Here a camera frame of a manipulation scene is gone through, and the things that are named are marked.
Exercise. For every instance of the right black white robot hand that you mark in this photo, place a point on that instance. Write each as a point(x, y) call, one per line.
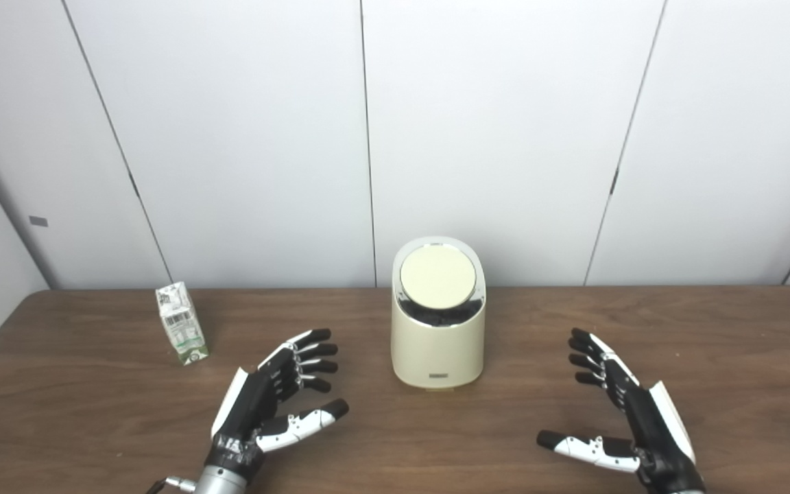
point(655, 432)

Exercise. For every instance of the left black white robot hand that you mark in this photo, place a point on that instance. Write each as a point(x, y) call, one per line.
point(249, 405)

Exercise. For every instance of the green white milk carton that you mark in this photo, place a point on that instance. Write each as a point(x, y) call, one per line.
point(181, 326)

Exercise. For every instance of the round cream bin lid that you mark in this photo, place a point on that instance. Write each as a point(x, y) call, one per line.
point(437, 276)

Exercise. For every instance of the cream-colored bin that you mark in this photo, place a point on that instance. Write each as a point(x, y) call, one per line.
point(437, 350)

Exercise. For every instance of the black panel joint clip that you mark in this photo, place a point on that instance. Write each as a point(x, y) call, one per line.
point(614, 182)
point(133, 184)

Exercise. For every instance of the small gray wall label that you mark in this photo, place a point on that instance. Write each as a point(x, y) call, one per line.
point(38, 221)

